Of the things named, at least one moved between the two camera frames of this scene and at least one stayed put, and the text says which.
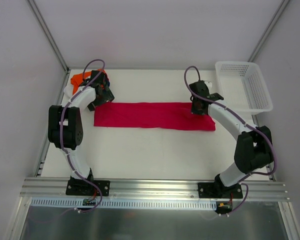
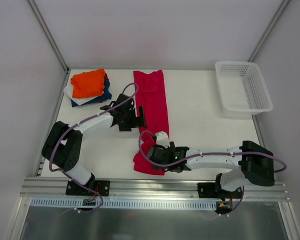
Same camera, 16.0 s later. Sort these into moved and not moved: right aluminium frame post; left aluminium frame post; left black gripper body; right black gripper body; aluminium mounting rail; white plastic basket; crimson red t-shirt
Moved: left black gripper body; right black gripper body; crimson red t-shirt
Not moved: right aluminium frame post; aluminium mounting rail; white plastic basket; left aluminium frame post
